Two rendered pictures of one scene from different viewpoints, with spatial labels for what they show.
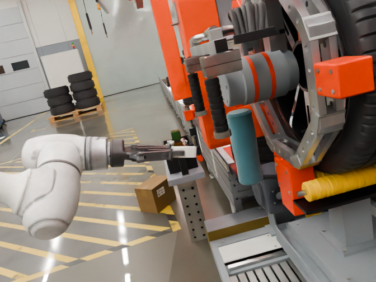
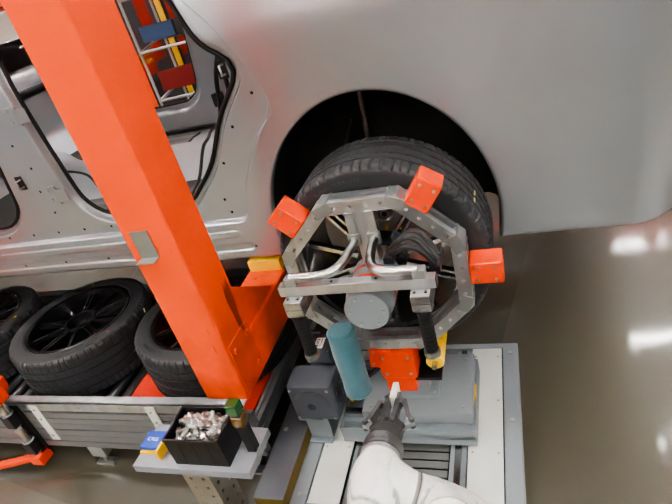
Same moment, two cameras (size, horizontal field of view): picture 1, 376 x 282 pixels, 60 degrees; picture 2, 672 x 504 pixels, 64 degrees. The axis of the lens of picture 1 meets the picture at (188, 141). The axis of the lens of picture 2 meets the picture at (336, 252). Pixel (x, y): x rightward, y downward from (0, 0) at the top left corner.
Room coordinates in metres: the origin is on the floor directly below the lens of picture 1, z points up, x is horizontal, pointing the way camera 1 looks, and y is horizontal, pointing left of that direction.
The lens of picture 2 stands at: (0.47, 0.94, 1.73)
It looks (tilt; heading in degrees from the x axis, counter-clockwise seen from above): 30 degrees down; 296
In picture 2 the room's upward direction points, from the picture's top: 16 degrees counter-clockwise
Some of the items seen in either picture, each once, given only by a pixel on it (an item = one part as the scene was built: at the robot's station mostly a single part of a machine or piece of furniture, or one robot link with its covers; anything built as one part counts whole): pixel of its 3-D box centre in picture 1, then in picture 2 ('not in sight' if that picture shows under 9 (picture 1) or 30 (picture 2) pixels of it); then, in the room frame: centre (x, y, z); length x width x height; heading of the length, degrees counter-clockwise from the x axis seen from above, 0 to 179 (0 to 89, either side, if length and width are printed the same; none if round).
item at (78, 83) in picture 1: (71, 95); not in sight; (9.15, 2.82, 0.55); 1.40 x 0.80 x 1.09; 99
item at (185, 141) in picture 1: (179, 152); (204, 433); (1.53, 0.06, 0.51); 0.20 x 0.14 x 0.13; 4
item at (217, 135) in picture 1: (216, 106); (428, 331); (0.79, -0.09, 0.83); 0.04 x 0.04 x 0.16
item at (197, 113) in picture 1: (196, 93); (305, 335); (1.13, -0.07, 0.83); 0.04 x 0.04 x 0.16
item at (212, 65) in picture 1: (220, 62); (422, 293); (0.79, -0.12, 0.93); 0.09 x 0.05 x 0.05; 94
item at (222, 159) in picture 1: (200, 132); (14, 413); (2.77, -0.12, 0.28); 2.47 x 0.09 x 0.22; 4
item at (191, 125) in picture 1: (193, 134); (15, 423); (2.68, -0.06, 0.30); 0.09 x 0.05 x 0.50; 4
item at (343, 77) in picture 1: (342, 76); (486, 266); (0.66, -0.34, 0.85); 0.09 x 0.08 x 0.07; 4
